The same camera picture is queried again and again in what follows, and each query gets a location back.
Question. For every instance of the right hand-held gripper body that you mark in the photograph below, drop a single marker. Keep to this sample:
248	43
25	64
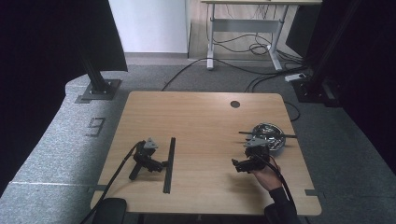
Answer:
257	154

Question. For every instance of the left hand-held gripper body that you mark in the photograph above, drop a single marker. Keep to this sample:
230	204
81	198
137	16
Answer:
143	157

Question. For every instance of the row of black sticks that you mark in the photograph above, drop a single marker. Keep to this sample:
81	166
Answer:
169	165

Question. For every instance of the thin black stick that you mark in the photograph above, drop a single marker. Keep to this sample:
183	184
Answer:
243	132

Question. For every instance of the metal bowl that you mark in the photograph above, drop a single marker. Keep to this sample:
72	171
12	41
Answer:
268	127

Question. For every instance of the person's right hand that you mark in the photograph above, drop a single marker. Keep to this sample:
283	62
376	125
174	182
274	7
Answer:
267	179

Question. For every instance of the round black table grommet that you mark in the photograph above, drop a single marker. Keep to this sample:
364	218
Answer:
235	104

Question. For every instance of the black metal stand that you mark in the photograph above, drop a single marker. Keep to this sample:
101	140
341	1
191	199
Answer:
317	84
98	84

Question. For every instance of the white power strip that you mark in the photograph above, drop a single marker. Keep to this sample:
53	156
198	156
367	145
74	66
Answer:
295	76

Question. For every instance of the white desk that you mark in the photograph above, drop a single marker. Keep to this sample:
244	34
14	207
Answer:
246	25

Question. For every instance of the black curtain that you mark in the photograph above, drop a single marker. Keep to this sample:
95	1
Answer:
373	77
37	77

